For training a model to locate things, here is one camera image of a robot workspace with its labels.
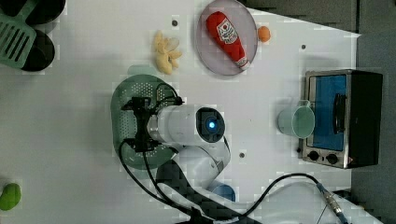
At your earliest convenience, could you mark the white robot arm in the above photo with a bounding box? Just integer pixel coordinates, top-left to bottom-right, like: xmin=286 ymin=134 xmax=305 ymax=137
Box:
xmin=115 ymin=96 xmax=383 ymax=224

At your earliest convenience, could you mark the light green cup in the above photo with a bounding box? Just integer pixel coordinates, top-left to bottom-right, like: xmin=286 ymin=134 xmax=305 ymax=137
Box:
xmin=276 ymin=100 xmax=316 ymax=139

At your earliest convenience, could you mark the red ketchup bottle toy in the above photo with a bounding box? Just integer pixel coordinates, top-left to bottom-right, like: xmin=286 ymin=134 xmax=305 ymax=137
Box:
xmin=205 ymin=11 xmax=250 ymax=70

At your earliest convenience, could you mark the peeled banana toy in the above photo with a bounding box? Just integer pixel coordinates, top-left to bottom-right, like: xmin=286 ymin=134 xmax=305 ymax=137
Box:
xmin=153 ymin=31 xmax=182 ymax=75

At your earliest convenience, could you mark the black cup lower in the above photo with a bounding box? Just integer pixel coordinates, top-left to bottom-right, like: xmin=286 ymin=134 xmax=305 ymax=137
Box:
xmin=22 ymin=30 xmax=55 ymax=72

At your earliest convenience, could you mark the green plastic strainer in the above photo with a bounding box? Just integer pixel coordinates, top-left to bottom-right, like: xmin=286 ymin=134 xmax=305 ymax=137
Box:
xmin=110 ymin=65 xmax=182 ymax=179

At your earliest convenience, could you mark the black cup upper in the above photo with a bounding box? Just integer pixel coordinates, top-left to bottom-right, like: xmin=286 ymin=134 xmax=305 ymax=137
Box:
xmin=0 ymin=0 xmax=66 ymax=25

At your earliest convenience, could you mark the grey oval plate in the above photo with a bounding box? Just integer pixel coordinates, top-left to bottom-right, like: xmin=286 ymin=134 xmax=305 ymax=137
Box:
xmin=195 ymin=0 xmax=258 ymax=76

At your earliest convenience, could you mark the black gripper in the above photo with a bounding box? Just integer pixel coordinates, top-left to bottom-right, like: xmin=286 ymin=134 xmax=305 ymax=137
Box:
xmin=121 ymin=97 xmax=159 ymax=152

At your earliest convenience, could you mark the black cup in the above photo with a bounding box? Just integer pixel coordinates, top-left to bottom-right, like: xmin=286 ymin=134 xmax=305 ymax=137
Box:
xmin=22 ymin=30 xmax=55 ymax=72
xmin=0 ymin=0 xmax=66 ymax=25

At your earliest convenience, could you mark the orange ball toy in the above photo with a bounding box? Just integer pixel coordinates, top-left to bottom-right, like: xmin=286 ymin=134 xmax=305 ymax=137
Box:
xmin=258 ymin=26 xmax=271 ymax=43

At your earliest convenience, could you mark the green pear toy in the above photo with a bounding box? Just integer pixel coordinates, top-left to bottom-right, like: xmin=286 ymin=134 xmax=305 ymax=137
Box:
xmin=0 ymin=183 xmax=21 ymax=211

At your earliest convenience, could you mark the black toaster oven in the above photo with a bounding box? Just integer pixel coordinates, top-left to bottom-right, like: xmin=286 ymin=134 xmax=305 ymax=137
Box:
xmin=302 ymin=69 xmax=383 ymax=169

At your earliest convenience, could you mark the blue bowl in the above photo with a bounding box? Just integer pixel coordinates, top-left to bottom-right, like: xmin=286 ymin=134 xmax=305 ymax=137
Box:
xmin=211 ymin=184 xmax=235 ymax=202

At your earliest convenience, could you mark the green spatula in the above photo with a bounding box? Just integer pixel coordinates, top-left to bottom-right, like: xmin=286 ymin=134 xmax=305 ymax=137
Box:
xmin=0 ymin=0 xmax=38 ymax=69

